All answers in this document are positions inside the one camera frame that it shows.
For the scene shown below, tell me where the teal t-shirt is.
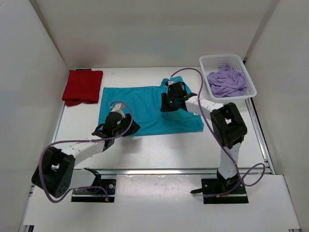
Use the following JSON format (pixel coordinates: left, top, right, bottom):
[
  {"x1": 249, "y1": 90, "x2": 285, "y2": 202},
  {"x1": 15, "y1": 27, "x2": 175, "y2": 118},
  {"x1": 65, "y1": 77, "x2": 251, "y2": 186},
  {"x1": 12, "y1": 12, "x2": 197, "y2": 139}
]
[{"x1": 98, "y1": 78, "x2": 204, "y2": 136}]

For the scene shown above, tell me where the red t-shirt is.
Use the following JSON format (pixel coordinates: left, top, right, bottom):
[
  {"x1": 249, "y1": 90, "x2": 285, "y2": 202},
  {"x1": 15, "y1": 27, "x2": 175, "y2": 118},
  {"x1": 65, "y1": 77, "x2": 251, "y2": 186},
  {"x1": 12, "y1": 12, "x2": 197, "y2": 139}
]
[{"x1": 62, "y1": 70, "x2": 103, "y2": 106}]

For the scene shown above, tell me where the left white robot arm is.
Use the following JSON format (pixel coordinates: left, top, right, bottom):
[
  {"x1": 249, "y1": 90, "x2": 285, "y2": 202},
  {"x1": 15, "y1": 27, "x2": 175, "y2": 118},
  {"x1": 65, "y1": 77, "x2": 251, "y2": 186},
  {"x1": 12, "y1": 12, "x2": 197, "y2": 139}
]
[{"x1": 31, "y1": 112, "x2": 140, "y2": 201}]

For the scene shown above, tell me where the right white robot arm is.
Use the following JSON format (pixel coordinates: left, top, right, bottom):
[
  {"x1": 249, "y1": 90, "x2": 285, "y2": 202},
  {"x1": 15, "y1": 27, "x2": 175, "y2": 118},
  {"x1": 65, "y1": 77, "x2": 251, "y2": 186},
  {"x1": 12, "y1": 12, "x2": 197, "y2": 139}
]
[{"x1": 161, "y1": 81, "x2": 248, "y2": 193}]

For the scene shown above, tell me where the white plastic basket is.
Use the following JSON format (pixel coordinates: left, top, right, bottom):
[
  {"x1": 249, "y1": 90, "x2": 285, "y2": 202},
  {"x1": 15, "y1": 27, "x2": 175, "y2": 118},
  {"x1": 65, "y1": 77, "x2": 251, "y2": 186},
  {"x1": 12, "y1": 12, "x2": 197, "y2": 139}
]
[{"x1": 199, "y1": 53, "x2": 258, "y2": 102}]

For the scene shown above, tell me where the lavender t-shirt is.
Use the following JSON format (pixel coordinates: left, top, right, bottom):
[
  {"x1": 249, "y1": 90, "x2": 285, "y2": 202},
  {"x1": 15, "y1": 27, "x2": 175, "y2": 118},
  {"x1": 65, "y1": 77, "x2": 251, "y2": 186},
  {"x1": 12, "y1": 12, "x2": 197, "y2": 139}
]
[{"x1": 207, "y1": 65, "x2": 248, "y2": 98}]

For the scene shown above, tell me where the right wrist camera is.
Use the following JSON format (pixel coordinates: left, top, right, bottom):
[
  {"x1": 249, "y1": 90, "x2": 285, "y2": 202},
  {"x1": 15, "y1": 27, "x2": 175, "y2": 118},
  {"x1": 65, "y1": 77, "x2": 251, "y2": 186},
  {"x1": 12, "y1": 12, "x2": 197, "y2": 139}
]
[{"x1": 165, "y1": 79, "x2": 175, "y2": 86}]

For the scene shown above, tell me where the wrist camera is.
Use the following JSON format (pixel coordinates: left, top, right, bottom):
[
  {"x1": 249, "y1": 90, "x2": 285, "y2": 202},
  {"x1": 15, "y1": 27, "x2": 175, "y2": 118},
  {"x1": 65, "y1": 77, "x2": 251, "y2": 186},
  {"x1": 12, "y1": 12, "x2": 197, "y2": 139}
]
[
  {"x1": 111, "y1": 103, "x2": 125, "y2": 115},
  {"x1": 165, "y1": 79, "x2": 175, "y2": 86}
]

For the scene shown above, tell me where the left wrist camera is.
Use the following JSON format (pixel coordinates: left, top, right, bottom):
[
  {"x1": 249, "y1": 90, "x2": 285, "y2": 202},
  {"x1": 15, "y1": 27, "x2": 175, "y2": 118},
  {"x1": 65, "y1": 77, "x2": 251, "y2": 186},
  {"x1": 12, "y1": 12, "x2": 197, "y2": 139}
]
[{"x1": 111, "y1": 103, "x2": 125, "y2": 115}]

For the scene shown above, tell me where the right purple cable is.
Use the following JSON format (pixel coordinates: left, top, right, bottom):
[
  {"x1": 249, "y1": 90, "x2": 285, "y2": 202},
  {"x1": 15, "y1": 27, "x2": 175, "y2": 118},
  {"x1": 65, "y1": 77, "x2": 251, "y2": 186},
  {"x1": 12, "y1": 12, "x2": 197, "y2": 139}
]
[{"x1": 169, "y1": 67, "x2": 266, "y2": 187}]

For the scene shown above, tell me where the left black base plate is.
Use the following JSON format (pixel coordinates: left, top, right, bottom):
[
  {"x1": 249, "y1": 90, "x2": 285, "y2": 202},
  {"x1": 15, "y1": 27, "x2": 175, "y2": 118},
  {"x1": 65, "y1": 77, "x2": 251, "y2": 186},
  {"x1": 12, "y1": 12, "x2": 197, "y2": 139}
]
[{"x1": 71, "y1": 175, "x2": 116, "y2": 203}]

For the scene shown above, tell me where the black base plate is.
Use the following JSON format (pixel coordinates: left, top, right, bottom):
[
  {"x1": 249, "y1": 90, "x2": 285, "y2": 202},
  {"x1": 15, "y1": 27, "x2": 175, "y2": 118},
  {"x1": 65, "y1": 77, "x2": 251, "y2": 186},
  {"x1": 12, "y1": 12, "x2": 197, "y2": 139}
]
[
  {"x1": 71, "y1": 175, "x2": 116, "y2": 203},
  {"x1": 190, "y1": 178, "x2": 249, "y2": 204}
]

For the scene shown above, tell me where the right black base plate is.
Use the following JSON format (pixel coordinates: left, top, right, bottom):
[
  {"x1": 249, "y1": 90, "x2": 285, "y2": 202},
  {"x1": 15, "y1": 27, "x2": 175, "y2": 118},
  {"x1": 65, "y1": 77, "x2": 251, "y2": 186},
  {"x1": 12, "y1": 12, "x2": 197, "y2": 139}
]
[{"x1": 190, "y1": 178, "x2": 249, "y2": 204}]

